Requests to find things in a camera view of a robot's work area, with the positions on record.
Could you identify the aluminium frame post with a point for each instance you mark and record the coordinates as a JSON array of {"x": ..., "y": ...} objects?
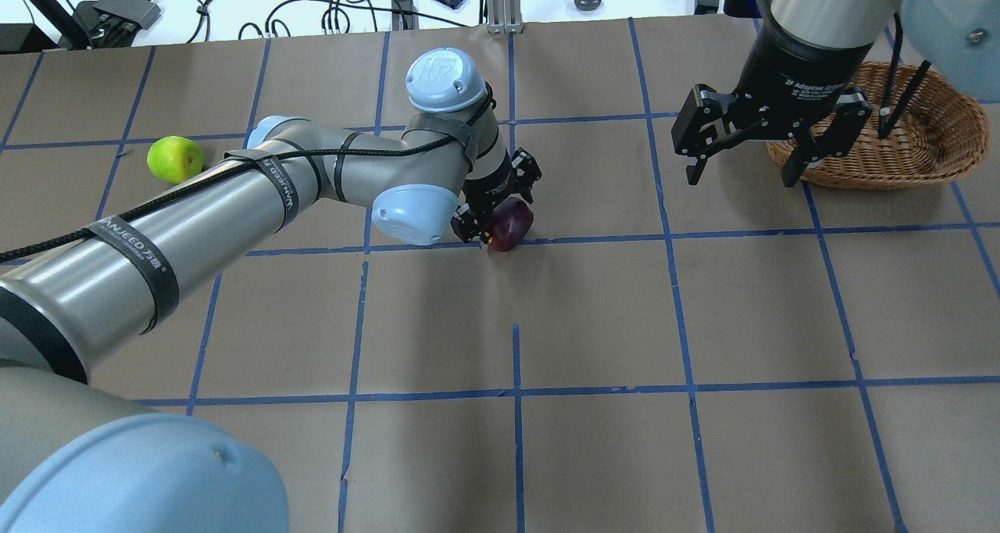
[{"x": 503, "y": 16}]

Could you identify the black power adapter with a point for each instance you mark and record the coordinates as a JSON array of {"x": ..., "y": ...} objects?
[{"x": 403, "y": 16}]

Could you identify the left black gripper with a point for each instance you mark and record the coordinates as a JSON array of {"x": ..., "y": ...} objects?
[{"x": 491, "y": 186}]

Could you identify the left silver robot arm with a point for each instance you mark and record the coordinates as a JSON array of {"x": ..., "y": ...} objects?
[{"x": 77, "y": 459}]

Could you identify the green apple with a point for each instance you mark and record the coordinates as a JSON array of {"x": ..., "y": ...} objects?
[{"x": 175, "y": 159}]

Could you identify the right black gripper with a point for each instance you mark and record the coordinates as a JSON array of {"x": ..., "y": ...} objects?
[{"x": 789, "y": 77}]

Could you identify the dark purple apple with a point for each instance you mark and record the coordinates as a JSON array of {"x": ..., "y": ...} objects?
[{"x": 508, "y": 225}]

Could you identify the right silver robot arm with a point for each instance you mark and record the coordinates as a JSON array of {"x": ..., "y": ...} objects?
[{"x": 957, "y": 37}]

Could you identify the woven wicker basket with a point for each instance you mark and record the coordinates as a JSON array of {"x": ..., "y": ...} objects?
[{"x": 941, "y": 136}]

